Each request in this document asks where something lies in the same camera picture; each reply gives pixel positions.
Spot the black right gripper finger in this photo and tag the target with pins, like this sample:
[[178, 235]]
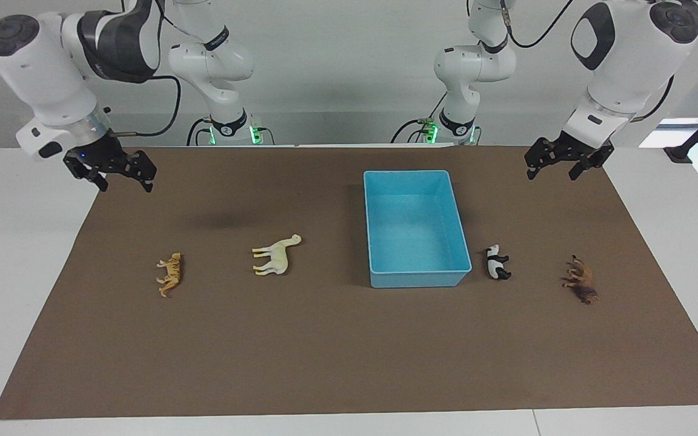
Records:
[[99, 180], [145, 168]]

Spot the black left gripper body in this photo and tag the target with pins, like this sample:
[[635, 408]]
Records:
[[582, 150]]

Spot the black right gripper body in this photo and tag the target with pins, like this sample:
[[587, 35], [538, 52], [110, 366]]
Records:
[[102, 155]]

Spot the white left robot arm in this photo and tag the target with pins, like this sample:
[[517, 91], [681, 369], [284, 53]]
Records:
[[628, 54]]

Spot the brown table mat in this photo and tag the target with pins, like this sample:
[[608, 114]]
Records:
[[264, 339]]

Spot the blue plastic storage box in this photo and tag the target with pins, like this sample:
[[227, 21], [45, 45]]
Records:
[[415, 242]]

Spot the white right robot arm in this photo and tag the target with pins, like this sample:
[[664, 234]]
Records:
[[40, 72]]

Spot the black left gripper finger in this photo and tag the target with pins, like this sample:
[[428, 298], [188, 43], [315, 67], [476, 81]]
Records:
[[584, 168], [541, 151]]

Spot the orange tiger toy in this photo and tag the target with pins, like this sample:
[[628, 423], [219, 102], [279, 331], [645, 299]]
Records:
[[171, 274]]

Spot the cream camel toy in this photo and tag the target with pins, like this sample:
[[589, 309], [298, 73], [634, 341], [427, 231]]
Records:
[[276, 254]]

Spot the black white panda toy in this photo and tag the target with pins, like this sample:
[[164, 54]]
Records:
[[497, 264]]

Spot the brown lion toy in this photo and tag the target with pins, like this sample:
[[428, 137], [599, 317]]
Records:
[[582, 281]]

